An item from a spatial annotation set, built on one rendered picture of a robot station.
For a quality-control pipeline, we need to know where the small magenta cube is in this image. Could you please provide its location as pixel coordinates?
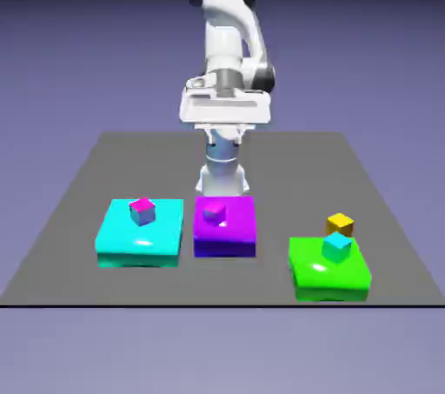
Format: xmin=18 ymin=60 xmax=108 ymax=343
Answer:
xmin=128 ymin=196 xmax=156 ymax=227

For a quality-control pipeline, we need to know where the large green box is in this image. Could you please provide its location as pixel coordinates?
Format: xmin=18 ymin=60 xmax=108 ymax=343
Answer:
xmin=288 ymin=236 xmax=373 ymax=303

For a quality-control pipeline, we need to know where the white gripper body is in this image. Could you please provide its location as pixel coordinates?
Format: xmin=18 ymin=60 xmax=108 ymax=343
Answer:
xmin=178 ymin=86 xmax=272 ymax=131

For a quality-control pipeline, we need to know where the large cyan box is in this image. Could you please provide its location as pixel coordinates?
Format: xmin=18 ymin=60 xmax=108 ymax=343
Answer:
xmin=94 ymin=197 xmax=184 ymax=269

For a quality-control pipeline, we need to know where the small purple cube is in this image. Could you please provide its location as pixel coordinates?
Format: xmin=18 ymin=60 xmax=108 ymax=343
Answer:
xmin=202 ymin=203 xmax=227 ymax=226

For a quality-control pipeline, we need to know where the small yellow cube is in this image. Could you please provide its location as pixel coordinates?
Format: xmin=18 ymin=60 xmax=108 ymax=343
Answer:
xmin=325 ymin=211 xmax=355 ymax=238

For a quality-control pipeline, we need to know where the small cyan cube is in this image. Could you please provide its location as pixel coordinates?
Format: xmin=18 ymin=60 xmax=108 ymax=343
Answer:
xmin=321 ymin=230 xmax=353 ymax=264

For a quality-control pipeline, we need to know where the large purple box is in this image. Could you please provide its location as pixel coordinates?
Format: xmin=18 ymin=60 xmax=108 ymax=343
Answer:
xmin=193 ymin=194 xmax=257 ymax=258

